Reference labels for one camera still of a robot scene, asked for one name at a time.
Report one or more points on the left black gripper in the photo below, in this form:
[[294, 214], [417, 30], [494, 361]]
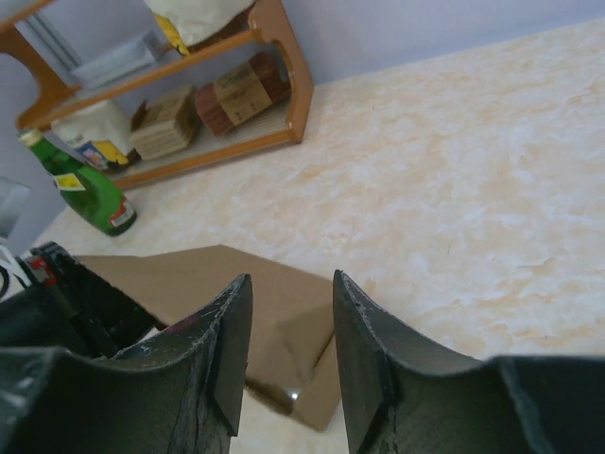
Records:
[[70, 306]]

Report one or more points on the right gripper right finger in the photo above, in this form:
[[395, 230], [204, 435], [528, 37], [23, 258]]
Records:
[[405, 393]]

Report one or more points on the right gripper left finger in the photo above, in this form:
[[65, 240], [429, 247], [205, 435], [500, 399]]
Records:
[[181, 391]]

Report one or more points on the brown cardboard box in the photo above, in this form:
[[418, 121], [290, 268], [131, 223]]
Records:
[[292, 361]]

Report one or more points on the green glass bottle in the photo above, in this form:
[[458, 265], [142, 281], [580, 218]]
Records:
[[91, 194]]

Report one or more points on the white paper bag lower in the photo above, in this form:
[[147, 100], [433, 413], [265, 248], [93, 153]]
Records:
[[100, 134]]

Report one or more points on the white paper bag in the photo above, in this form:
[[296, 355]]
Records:
[[100, 134], [190, 25]]

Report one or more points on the tan cardboard packet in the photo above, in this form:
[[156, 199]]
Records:
[[167, 124]]

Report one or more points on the wooden shelf rack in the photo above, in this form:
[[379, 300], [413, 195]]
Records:
[[265, 22]]

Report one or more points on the brown bread pieces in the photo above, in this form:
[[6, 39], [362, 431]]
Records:
[[241, 94]]

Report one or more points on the white paper bag upper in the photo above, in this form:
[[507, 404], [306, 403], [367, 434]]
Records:
[[190, 25]]

